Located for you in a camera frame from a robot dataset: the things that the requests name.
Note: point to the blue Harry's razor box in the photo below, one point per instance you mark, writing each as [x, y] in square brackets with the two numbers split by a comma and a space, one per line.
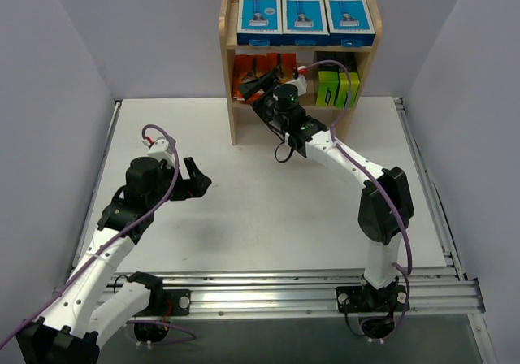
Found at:
[304, 23]
[349, 23]

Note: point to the orange razor pack top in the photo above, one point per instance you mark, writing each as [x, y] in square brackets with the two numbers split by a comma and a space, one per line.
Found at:
[244, 72]

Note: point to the orange razor pack front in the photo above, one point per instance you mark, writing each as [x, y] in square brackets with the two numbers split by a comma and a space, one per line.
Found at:
[282, 64]

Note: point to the orange razor pack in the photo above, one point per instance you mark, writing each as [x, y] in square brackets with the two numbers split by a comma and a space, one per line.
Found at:
[282, 64]
[260, 65]
[244, 72]

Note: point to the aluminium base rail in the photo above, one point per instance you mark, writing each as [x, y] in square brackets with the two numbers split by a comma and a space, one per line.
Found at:
[312, 294]

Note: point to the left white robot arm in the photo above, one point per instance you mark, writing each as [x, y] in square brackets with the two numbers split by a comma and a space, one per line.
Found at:
[74, 328]

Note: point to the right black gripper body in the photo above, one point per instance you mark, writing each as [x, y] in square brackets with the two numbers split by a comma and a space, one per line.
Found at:
[263, 97]

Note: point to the wooden three-tier shelf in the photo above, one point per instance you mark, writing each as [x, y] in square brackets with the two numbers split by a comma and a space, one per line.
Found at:
[340, 118]

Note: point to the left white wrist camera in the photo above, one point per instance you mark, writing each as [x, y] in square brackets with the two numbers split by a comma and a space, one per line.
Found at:
[160, 149]

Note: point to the white Harry's razor blister pack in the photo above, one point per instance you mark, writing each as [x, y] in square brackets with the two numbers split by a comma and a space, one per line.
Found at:
[259, 23]

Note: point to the black green Gillette box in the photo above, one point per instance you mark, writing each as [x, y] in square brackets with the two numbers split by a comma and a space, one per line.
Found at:
[348, 86]
[327, 83]

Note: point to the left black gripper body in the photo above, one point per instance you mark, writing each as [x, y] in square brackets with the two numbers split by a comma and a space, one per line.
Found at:
[184, 187]

